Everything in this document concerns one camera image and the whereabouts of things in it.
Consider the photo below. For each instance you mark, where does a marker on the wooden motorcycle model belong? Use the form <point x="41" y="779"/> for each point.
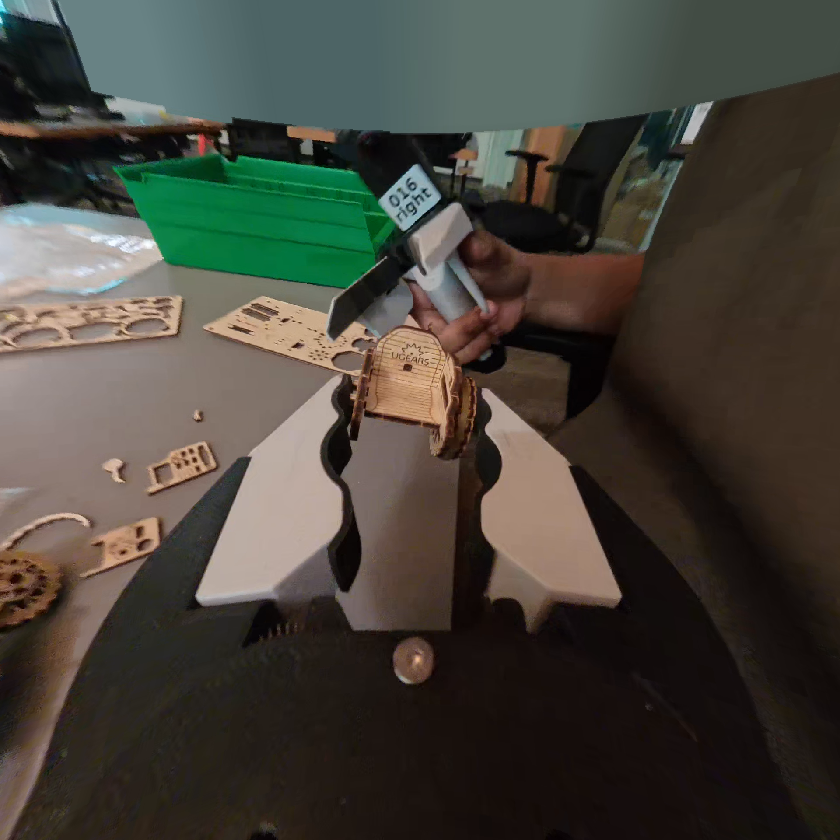
<point x="26" y="587"/>

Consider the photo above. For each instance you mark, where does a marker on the black office chair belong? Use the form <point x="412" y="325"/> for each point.
<point x="590" y="184"/>

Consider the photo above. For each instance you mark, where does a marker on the grey desk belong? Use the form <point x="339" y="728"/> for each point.
<point x="131" y="394"/>

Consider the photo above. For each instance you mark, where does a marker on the wooden parts sheet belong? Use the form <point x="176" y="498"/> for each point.
<point x="275" y="328"/>
<point x="124" y="321"/>

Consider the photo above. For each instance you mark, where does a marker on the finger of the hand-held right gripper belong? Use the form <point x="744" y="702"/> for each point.
<point x="358" y="295"/>
<point x="387" y="313"/>

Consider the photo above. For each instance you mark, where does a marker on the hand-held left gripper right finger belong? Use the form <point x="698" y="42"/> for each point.
<point x="544" y="518"/>

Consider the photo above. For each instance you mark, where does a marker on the hook-shaped wooden piece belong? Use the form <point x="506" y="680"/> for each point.
<point x="116" y="469"/>

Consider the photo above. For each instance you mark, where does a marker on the person's right forearm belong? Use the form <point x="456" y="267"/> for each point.
<point x="584" y="289"/>

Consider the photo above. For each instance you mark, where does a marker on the small wooden panel round holes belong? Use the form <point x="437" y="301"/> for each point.
<point x="108" y="551"/>

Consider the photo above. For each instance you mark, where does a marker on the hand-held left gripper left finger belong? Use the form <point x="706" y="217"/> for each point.
<point x="275" y="512"/>

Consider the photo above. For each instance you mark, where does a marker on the clear plastic bag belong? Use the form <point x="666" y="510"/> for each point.
<point x="59" y="249"/>

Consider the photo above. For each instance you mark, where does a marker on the wooden background table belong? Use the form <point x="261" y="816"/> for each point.
<point x="98" y="128"/>

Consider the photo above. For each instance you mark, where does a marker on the green plastic bin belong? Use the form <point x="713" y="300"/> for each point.
<point x="249" y="216"/>

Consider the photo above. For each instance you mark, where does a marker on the wooden sidecar model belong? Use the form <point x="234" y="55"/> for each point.
<point x="410" y="384"/>

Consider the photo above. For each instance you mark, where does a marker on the slotted small wooden panel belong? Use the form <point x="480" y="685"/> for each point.
<point x="172" y="474"/>

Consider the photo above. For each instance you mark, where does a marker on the person's right hand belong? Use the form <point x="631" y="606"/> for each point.
<point x="505" y="282"/>

